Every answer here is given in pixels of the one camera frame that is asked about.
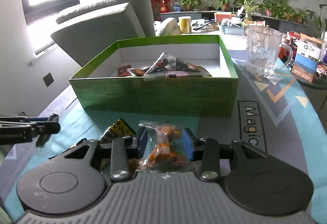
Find green cardboard box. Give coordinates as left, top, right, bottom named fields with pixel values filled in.
left=70, top=34, right=238, bottom=117

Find black wall socket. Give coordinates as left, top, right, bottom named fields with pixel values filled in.
left=43, top=72, right=54, bottom=87

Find red snack packet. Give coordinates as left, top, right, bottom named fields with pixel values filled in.
left=117, top=65, right=131, bottom=77

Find yellow canister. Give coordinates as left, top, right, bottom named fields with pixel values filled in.
left=178, top=16, right=192, bottom=34

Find patterned teal tablecloth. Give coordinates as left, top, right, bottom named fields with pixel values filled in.
left=1, top=50, right=326, bottom=223

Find clear bag orange nuts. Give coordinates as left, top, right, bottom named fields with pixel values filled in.
left=136, top=121, right=197, bottom=173

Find blue white paper box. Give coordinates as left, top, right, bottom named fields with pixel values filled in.
left=291, top=38, right=322, bottom=83

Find black yellow snack packet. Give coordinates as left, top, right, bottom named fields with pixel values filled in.
left=99, top=118, right=136, bottom=144

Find white round coffee table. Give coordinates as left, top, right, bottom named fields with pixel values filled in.
left=171, top=27, right=248, bottom=51

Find grey armchair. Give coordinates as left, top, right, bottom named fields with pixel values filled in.
left=50, top=0, right=155, bottom=66

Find orange jar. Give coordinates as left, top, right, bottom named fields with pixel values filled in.
left=278, top=34, right=292, bottom=61

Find glass mug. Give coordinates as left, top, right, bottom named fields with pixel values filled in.
left=246, top=26, right=293, bottom=77

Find spider plant pot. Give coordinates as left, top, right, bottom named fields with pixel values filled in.
left=237, top=0, right=259, bottom=24

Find blue plastic tray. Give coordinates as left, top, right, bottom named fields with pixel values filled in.
left=221, top=25, right=245, bottom=36

